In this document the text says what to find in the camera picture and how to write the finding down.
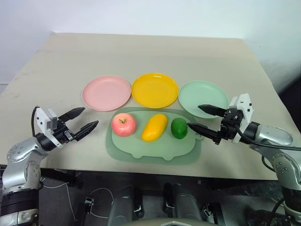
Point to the yellow round plate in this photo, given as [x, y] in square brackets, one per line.
[154, 90]

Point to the translucent green tray mat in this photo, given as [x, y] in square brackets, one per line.
[117, 155]

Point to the light green animal-shaped tray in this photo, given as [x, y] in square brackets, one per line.
[164, 147]

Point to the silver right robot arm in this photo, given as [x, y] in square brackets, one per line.
[275, 139]

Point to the yellow mango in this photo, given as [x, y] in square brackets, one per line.
[154, 128]

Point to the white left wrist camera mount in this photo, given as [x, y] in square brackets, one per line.
[43, 120]

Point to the light green round plate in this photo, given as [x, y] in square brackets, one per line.
[200, 95]

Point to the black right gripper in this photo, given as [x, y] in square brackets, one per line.
[231, 124]

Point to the pink round plate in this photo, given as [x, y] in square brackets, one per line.
[106, 93]

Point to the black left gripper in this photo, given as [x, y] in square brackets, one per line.
[63, 133]

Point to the red pink apple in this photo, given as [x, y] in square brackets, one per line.
[124, 126]

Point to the grey robot torso edge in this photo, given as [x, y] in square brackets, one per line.
[160, 222]

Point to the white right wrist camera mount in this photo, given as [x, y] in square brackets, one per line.
[245, 106]

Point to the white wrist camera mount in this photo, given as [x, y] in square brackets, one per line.
[245, 106]
[43, 120]

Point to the green lime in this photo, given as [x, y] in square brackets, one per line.
[178, 129]

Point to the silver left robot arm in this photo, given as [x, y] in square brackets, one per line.
[20, 164]

